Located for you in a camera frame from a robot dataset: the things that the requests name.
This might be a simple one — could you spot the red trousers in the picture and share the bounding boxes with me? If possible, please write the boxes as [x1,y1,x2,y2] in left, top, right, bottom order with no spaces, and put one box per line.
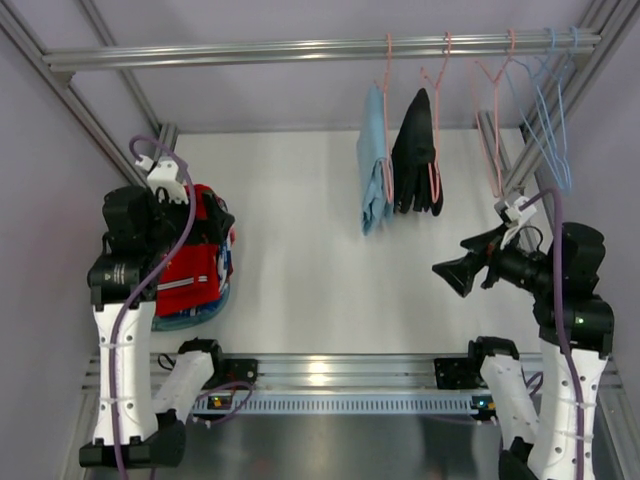
[152,182,232,319]

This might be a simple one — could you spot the pink hanger of red trousers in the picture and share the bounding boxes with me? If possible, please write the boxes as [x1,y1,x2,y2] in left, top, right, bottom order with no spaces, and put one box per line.
[470,28,517,199]

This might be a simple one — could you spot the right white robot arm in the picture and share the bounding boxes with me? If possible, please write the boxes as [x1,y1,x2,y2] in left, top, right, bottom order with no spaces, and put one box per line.
[432,222,614,479]

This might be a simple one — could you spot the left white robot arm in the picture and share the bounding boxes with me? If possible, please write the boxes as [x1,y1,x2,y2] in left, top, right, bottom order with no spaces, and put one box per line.
[79,184,235,472]

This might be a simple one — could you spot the pink hanger of black trousers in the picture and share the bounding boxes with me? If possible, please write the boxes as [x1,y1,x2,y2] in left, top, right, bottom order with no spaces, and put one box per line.
[420,31,452,203]

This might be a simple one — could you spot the left light blue hanger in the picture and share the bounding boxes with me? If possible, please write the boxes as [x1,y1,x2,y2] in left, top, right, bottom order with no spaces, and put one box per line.
[504,28,572,191]

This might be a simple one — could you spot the light blue hanger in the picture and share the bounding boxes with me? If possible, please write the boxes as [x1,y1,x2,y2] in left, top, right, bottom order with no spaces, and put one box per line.
[504,28,572,191]
[534,28,574,193]

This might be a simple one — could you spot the pink hanger of blue trousers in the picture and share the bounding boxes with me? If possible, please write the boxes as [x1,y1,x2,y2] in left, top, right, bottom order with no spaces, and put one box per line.
[380,33,395,205]

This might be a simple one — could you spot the light blue trousers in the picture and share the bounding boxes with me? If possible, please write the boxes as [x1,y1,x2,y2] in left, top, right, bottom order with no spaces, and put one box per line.
[356,84,393,236]

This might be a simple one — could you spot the right light blue hanger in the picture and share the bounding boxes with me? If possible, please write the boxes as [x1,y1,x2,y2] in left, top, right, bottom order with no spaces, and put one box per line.
[534,28,574,193]

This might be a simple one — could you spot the blue white patterned clothes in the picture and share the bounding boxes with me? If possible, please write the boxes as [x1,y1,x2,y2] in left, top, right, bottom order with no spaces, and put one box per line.
[216,227,236,300]

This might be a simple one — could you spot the teal plastic laundry basket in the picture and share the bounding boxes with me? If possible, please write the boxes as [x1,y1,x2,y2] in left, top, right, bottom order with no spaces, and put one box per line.
[151,288,231,332]

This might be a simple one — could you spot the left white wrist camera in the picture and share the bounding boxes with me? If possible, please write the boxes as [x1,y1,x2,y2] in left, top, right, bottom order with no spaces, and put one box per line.
[134,155,189,205]

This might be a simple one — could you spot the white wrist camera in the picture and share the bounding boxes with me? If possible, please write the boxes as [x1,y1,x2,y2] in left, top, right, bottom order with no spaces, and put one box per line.
[494,192,537,250]
[134,155,189,205]

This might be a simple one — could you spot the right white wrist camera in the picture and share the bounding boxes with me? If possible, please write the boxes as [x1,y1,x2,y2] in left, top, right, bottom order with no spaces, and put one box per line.
[494,192,537,250]

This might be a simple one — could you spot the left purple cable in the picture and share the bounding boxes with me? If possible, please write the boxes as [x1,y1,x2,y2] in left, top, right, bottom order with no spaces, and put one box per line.
[112,135,197,480]

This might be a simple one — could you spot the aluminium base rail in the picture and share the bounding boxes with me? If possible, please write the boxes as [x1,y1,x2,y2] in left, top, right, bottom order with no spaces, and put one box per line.
[79,351,626,396]

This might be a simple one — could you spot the slotted grey cable duct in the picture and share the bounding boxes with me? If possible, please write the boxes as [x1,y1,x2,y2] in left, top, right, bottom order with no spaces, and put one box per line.
[192,393,495,415]

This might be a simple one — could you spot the aluminium hanging rail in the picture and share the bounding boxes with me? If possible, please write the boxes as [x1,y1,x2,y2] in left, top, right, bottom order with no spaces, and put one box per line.
[43,28,602,72]

